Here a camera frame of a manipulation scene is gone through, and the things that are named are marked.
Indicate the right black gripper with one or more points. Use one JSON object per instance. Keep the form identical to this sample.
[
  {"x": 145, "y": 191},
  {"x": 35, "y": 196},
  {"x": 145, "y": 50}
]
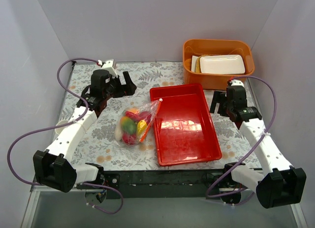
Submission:
[{"x": 222, "y": 105}]

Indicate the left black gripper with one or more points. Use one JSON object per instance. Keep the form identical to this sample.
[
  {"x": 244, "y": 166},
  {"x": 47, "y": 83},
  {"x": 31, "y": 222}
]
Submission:
[{"x": 120, "y": 85}]

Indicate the orange fruit toy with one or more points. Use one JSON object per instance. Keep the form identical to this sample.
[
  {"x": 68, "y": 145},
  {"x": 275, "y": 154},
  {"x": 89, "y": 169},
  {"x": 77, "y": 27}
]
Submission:
[{"x": 134, "y": 110}]

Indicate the red chili pepper toy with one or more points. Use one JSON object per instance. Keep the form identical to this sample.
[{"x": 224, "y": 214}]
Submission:
[{"x": 135, "y": 117}]

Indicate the clear zip top bag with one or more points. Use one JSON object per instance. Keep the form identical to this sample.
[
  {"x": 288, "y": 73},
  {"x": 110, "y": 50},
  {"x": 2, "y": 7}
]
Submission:
[{"x": 153, "y": 107}]

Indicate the green orange mango toy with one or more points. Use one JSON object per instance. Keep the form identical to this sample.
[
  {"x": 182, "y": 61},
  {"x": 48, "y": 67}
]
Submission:
[{"x": 128, "y": 125}]

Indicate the yellow corn toy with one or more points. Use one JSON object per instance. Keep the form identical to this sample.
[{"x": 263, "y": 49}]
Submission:
[{"x": 141, "y": 127}]

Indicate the red apple toy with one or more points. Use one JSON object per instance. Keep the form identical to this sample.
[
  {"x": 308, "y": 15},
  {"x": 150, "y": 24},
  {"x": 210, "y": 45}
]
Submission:
[{"x": 129, "y": 139}]

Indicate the red pomegranate toy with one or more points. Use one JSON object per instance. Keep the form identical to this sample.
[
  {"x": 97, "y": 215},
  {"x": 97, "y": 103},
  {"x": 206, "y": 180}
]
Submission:
[{"x": 146, "y": 116}]

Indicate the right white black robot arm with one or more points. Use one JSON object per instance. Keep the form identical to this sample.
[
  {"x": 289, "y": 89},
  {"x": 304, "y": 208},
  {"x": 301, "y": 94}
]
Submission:
[{"x": 280, "y": 183}]

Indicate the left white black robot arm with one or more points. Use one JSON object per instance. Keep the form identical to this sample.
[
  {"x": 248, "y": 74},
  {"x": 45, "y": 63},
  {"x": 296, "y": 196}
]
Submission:
[{"x": 53, "y": 166}]

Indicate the white rectangular plate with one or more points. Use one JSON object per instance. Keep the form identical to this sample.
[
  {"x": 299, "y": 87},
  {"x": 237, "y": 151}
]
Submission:
[{"x": 222, "y": 64}]

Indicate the orange plastic bin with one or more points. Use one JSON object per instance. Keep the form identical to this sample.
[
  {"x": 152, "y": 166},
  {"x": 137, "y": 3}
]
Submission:
[{"x": 215, "y": 47}]

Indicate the yellow plates in bin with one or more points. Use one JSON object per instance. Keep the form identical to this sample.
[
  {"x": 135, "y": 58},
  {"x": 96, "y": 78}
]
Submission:
[{"x": 195, "y": 64}]

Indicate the red plastic tray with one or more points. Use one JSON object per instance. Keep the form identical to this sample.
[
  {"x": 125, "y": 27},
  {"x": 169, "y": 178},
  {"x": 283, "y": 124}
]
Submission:
[{"x": 183, "y": 128}]

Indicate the white cup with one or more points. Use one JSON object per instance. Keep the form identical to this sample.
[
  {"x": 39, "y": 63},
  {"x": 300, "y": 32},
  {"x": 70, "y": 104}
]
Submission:
[{"x": 60, "y": 126}]

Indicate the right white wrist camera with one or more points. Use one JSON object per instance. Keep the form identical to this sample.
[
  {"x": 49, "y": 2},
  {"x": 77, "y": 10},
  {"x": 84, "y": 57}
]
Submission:
[{"x": 235, "y": 82}]

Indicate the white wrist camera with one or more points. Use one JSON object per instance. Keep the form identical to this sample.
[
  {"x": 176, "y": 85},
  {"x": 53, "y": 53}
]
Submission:
[
  {"x": 235, "y": 82},
  {"x": 109, "y": 65}
]

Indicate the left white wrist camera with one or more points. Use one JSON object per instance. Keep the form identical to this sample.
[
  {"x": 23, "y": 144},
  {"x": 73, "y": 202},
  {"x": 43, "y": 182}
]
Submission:
[{"x": 109, "y": 65}]

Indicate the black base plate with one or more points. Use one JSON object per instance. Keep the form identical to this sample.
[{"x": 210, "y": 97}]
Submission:
[{"x": 161, "y": 183}]

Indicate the aluminium frame rail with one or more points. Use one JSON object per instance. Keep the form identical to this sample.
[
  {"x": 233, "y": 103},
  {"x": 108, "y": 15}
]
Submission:
[{"x": 39, "y": 186}]

